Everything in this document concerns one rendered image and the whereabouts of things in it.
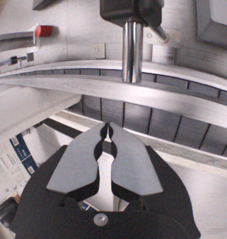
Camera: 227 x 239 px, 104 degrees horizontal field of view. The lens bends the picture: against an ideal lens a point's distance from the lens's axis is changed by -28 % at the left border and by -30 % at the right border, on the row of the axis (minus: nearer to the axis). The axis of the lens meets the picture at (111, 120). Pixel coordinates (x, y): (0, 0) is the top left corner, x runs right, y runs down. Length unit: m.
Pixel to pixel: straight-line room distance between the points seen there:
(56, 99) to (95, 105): 0.06
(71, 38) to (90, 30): 0.05
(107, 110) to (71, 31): 0.19
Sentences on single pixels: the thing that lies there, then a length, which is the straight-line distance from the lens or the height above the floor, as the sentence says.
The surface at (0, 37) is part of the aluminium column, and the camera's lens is 0.40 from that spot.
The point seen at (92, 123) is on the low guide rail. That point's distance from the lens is 0.18.
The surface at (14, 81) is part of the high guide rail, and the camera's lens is 0.23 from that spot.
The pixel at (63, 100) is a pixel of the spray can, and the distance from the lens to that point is 0.18.
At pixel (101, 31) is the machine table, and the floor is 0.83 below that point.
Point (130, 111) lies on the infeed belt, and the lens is 0.17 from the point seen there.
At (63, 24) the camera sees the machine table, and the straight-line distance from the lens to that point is 0.32.
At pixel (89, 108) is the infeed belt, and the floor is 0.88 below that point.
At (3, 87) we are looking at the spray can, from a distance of 0.30.
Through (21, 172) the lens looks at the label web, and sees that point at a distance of 0.61.
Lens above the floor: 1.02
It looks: 49 degrees down
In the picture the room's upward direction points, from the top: 130 degrees counter-clockwise
